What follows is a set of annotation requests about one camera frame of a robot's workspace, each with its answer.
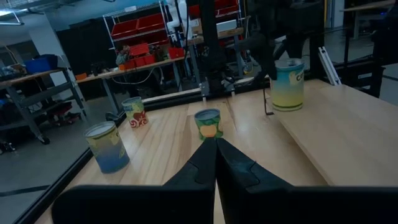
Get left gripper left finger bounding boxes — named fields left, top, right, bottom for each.
left=51, top=138, right=218, bottom=224

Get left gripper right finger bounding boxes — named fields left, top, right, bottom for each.
left=216, top=138, right=398, bottom=224

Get green can orange fruit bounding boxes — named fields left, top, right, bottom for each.
left=194, top=108, right=224, bottom=141

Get large blue yellow corn can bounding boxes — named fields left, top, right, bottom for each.
left=83, top=121, right=131, bottom=174
left=269, top=58, right=306, bottom=112

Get red white swirl can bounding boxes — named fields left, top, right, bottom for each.
left=121, top=96, right=149, bottom=129

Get white box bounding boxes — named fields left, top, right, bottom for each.
left=216, top=19, right=239, bottom=34

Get red storage bin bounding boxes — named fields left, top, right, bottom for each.
left=167, top=47, right=186, bottom=60
left=188, top=0, right=240, bottom=18
left=129, top=42, right=150, bottom=57
left=136, top=12, right=165, bottom=34
left=111, top=19, right=139, bottom=40

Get silver aluminium extrusion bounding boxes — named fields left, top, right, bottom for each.
left=317, top=46, right=342, bottom=86

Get white robot figure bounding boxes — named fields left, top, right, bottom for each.
left=165, top=0, right=189, bottom=43

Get wooden table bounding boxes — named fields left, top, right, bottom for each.
left=340, top=0, right=398, bottom=41

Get small red bins row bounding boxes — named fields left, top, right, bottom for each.
left=124, top=54, right=156, bottom=70

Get wooden workbench grey legs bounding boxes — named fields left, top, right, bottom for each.
left=75, top=55, right=190, bottom=118

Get black cabinet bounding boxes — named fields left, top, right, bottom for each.
left=55, top=17, right=118, bottom=77

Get workbench on casters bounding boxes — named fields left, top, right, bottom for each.
left=0, top=67, right=90, bottom=146

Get blue storage bin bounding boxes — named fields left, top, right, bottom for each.
left=24, top=54, right=59, bottom=75

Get metal wire shelving rack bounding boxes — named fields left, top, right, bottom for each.
left=102, top=1, right=187, bottom=68

